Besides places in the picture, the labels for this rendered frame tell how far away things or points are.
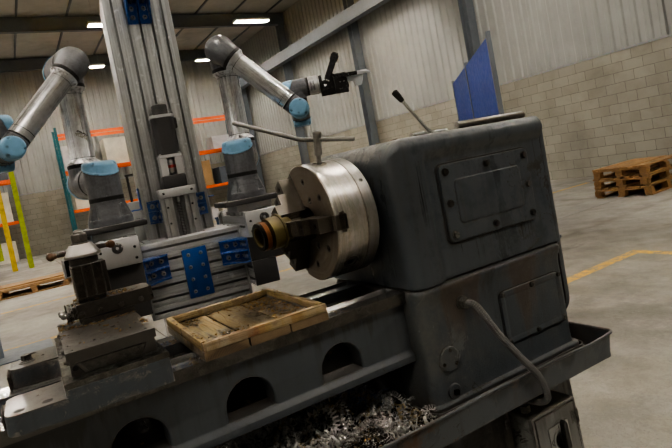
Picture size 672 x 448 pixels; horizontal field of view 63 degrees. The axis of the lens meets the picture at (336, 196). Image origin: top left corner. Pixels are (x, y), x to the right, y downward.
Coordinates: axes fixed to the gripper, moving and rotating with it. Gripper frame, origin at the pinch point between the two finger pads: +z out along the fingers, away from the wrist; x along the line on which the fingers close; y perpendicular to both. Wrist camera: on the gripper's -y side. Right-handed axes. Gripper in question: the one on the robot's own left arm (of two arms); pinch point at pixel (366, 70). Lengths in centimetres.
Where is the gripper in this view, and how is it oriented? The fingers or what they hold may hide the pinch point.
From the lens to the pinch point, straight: 230.6
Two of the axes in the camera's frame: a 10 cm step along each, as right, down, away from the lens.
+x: 0.6, 1.8, -9.8
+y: 1.8, 9.7, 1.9
